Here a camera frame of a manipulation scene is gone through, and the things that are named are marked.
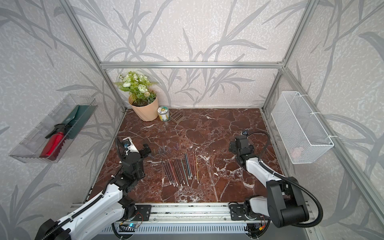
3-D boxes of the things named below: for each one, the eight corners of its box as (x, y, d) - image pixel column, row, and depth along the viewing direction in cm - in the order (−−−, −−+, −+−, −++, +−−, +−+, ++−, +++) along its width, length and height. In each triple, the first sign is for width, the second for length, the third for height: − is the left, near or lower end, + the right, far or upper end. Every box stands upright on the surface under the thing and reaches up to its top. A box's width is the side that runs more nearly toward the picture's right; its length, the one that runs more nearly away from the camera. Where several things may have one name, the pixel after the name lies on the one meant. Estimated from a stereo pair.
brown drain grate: (170, 117, 117) (169, 115, 115) (177, 112, 121) (176, 110, 119) (177, 123, 114) (177, 120, 112) (184, 117, 118) (184, 115, 115)
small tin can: (158, 121, 114) (156, 113, 108) (160, 113, 119) (158, 106, 113) (169, 121, 114) (167, 113, 108) (170, 113, 119) (168, 106, 113)
